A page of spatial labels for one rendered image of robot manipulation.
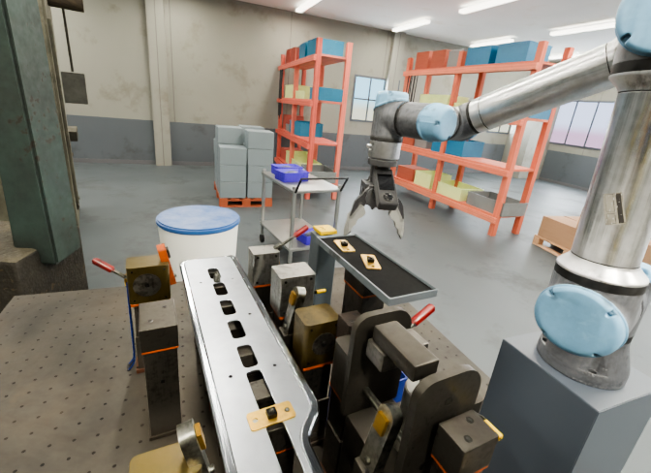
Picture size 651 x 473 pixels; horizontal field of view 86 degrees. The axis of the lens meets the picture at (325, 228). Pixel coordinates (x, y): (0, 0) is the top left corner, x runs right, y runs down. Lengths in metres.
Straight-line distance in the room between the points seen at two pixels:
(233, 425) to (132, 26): 8.00
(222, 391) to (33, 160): 2.02
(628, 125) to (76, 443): 1.27
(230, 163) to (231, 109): 3.32
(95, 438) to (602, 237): 1.16
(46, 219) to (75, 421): 1.61
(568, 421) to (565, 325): 0.23
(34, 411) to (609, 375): 1.34
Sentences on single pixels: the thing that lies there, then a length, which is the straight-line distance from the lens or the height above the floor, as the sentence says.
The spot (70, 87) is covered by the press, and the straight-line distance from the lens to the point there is 5.06.
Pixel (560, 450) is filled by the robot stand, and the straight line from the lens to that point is 0.88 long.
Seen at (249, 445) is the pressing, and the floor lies 1.00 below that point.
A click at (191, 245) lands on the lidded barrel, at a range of 2.47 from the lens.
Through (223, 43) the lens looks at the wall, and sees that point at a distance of 8.37.
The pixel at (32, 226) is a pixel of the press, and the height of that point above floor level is 0.70.
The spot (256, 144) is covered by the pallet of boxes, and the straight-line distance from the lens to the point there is 5.16.
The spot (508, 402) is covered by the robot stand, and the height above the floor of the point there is 0.98.
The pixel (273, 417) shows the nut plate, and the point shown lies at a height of 1.01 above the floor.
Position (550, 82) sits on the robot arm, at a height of 1.61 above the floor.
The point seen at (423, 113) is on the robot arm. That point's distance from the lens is 0.77.
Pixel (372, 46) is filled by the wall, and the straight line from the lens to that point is 9.42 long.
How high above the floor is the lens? 1.54
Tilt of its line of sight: 19 degrees down
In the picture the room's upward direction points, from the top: 6 degrees clockwise
